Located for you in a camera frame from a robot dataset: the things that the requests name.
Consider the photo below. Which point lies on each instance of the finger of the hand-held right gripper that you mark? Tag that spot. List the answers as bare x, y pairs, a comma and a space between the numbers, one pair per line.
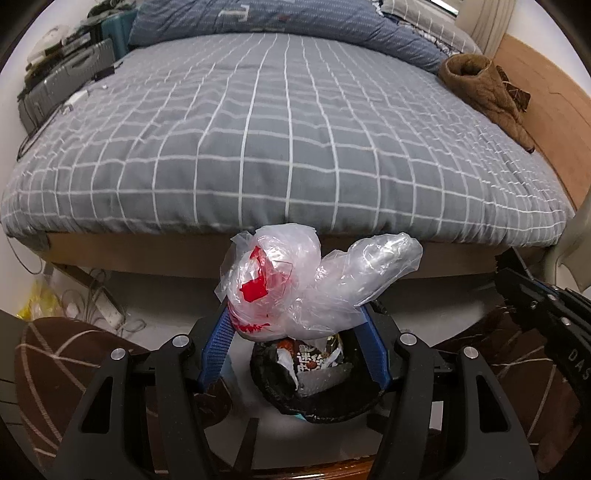
531, 272
521, 295

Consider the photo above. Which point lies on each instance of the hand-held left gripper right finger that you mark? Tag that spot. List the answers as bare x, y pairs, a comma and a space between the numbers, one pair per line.
374, 350

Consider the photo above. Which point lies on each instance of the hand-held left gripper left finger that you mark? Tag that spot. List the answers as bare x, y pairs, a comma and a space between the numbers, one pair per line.
217, 346

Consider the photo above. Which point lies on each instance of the black lined trash bin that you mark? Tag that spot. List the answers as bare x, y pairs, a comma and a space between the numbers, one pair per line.
323, 406

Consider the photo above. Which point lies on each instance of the clear bag with red print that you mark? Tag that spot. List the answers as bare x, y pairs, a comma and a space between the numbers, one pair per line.
300, 286

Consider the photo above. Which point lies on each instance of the cream plastic chair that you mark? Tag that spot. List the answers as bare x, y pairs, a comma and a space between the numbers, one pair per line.
570, 258

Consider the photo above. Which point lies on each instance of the person's right leg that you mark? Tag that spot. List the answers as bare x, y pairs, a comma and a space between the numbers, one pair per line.
526, 364

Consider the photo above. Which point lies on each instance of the person's leg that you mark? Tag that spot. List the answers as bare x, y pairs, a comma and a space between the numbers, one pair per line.
526, 364
60, 369

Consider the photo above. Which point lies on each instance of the white power strip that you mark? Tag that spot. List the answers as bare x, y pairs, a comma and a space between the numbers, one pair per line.
111, 309

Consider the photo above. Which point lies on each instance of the wooden headboard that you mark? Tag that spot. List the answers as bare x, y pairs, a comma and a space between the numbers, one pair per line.
554, 115

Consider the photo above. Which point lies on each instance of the person's left leg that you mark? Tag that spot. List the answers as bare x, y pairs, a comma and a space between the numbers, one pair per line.
60, 369

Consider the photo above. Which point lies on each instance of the yellow plastic bag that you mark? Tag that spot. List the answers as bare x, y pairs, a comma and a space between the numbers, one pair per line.
39, 300

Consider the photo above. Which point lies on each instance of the brown fleece jacket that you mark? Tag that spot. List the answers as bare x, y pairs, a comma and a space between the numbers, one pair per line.
485, 92

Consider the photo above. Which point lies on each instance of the beige curtain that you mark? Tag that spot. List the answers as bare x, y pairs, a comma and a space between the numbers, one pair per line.
489, 23

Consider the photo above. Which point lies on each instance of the grey checked pillow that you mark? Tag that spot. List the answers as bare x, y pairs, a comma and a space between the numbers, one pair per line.
443, 32

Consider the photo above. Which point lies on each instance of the white charger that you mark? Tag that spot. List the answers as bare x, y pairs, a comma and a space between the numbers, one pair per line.
76, 99

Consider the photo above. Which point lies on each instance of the black charger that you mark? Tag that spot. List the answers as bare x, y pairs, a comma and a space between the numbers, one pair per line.
104, 74

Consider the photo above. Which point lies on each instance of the grey suitcase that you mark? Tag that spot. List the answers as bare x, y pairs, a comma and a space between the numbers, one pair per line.
60, 78

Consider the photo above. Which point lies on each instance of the blue striped duvet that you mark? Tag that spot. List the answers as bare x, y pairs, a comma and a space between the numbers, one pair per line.
300, 23

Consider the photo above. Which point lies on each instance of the white round object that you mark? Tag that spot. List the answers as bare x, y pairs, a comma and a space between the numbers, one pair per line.
44, 44

